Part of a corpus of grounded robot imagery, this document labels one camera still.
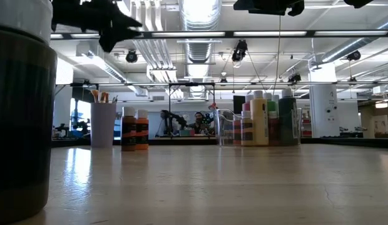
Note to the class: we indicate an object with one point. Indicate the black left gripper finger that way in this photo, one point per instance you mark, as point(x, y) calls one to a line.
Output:
point(126, 20)
point(125, 33)

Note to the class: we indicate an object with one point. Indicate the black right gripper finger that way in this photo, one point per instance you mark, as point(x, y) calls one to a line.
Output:
point(263, 6)

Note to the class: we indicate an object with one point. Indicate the orange paintbrush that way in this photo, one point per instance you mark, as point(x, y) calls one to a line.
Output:
point(94, 95)
point(104, 97)

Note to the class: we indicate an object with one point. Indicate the large white paint bottle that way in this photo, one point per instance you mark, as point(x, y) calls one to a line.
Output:
point(277, 97)

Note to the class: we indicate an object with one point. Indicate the large teal paint bottle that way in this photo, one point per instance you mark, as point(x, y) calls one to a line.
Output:
point(288, 122)

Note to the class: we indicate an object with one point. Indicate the large yellow paint bottle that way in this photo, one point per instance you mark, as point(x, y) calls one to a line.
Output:
point(259, 122)

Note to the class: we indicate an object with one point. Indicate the small magenta paint bottle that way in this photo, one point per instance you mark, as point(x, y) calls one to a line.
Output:
point(273, 131)

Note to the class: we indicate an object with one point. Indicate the small yellow paint bottle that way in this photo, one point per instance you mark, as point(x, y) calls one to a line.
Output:
point(247, 131)

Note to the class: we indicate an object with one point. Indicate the small red paint bottle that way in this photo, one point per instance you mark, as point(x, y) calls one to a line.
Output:
point(237, 132)

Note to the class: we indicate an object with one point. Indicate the clear plastic bin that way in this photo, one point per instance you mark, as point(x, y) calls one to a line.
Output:
point(225, 131)

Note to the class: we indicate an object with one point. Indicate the black background robot arm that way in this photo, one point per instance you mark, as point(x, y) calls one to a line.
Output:
point(173, 120)
point(209, 120)
point(76, 128)

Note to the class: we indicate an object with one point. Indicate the small brown paint bottle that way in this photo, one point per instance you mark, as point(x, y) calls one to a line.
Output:
point(129, 131)

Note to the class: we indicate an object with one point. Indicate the small orange paint bottle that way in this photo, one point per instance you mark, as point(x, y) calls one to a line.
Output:
point(142, 131)

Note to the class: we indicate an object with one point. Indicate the black ceiling spotlight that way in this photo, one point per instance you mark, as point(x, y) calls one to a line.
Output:
point(353, 55)
point(131, 56)
point(239, 50)
point(294, 77)

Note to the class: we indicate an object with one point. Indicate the white cup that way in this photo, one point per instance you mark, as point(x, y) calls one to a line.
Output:
point(103, 125)

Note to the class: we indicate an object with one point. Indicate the white round pillar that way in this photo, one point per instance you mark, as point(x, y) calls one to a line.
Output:
point(323, 109)

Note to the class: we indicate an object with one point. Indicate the person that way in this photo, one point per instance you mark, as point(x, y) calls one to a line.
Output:
point(198, 123)

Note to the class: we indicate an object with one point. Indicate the red storage shelf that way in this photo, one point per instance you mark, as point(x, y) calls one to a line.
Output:
point(306, 125)

